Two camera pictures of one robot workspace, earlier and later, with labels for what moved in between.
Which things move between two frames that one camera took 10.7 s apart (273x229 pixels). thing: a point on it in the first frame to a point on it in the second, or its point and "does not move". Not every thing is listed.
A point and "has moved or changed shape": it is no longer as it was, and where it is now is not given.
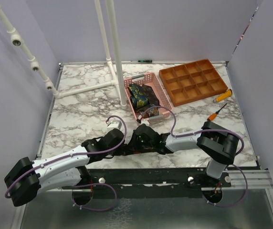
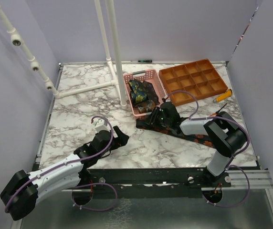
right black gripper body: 138,143 to 157,118
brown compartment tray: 189,82 does not move
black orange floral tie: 152,150 has moved or changed shape
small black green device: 145,61 does not move
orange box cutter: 228,93 does not move
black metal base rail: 178,183 does not move
